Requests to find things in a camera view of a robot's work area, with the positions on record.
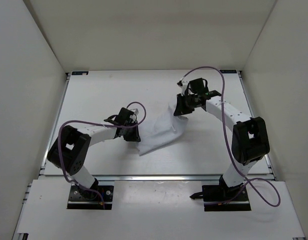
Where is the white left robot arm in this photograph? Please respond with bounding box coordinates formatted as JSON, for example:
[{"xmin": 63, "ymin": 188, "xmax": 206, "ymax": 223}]
[{"xmin": 47, "ymin": 107, "xmax": 141, "ymax": 199}]

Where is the left teal corner label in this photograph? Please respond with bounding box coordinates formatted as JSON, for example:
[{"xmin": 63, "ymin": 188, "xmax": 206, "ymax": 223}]
[{"xmin": 71, "ymin": 71, "xmax": 89, "ymax": 76}]

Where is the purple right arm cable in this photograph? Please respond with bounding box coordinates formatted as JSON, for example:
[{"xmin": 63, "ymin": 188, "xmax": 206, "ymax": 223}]
[{"xmin": 180, "ymin": 66, "xmax": 281, "ymax": 208}]

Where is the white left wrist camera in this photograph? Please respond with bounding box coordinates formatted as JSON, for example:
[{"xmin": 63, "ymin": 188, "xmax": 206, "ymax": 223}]
[{"xmin": 130, "ymin": 108, "xmax": 139, "ymax": 116}]

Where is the aluminium table edge rail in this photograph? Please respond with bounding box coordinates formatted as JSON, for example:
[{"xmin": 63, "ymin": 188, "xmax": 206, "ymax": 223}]
[{"xmin": 95, "ymin": 175, "xmax": 220, "ymax": 182}]

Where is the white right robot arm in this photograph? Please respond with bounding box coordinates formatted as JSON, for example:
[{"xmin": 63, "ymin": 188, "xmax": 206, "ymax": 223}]
[{"xmin": 174, "ymin": 90, "xmax": 270, "ymax": 200}]

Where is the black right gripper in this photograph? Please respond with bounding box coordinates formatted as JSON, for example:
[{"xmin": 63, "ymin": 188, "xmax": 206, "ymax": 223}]
[{"xmin": 174, "ymin": 93, "xmax": 197, "ymax": 117}]

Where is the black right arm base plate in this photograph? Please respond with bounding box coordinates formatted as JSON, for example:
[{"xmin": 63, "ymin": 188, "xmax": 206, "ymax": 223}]
[{"xmin": 202, "ymin": 185, "xmax": 251, "ymax": 212}]

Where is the white fabric skirt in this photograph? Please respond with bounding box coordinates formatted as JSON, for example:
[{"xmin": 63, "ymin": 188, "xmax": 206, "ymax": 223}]
[{"xmin": 136, "ymin": 100, "xmax": 188, "ymax": 156}]

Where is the right teal corner label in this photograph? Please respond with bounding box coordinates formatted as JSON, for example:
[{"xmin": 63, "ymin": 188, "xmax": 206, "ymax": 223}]
[{"xmin": 220, "ymin": 69, "xmax": 237, "ymax": 74}]

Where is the teal corner label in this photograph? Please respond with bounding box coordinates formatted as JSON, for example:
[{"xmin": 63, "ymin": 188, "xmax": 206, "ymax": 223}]
[
  {"xmin": 220, "ymin": 69, "xmax": 237, "ymax": 74},
  {"xmin": 71, "ymin": 71, "xmax": 89, "ymax": 76}
]

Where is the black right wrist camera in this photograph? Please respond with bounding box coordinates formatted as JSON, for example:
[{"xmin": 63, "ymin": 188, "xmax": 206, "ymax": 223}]
[{"xmin": 189, "ymin": 78, "xmax": 209, "ymax": 95}]

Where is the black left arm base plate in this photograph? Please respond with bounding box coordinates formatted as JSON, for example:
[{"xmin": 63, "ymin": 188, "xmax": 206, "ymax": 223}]
[{"xmin": 67, "ymin": 183, "xmax": 114, "ymax": 210}]

